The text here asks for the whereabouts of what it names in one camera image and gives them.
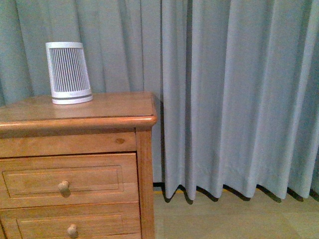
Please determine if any lower drawer wooden knob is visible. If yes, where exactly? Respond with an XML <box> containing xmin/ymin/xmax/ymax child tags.
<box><xmin>67</xmin><ymin>224</ymin><xmax>78</xmax><ymax>238</ymax></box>

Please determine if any upper drawer wooden knob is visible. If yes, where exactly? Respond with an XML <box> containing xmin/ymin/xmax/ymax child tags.
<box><xmin>58</xmin><ymin>181</ymin><xmax>70</xmax><ymax>197</ymax></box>

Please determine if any white slatted air purifier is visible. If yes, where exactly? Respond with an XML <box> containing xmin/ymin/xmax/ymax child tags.
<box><xmin>45</xmin><ymin>42</ymin><xmax>93</xmax><ymax>105</ymax></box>

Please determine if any drawer wooden knob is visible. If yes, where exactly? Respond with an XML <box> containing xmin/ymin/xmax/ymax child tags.
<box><xmin>67</xmin><ymin>224</ymin><xmax>78</xmax><ymax>238</ymax></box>
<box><xmin>58</xmin><ymin>181</ymin><xmax>70</xmax><ymax>197</ymax></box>

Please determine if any wooden nightstand cabinet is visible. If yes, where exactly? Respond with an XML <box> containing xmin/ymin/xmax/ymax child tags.
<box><xmin>0</xmin><ymin>92</ymin><xmax>157</xmax><ymax>239</ymax></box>

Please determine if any grey curtain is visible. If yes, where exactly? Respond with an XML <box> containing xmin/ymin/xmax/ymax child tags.
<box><xmin>0</xmin><ymin>0</ymin><xmax>319</xmax><ymax>200</ymax></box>

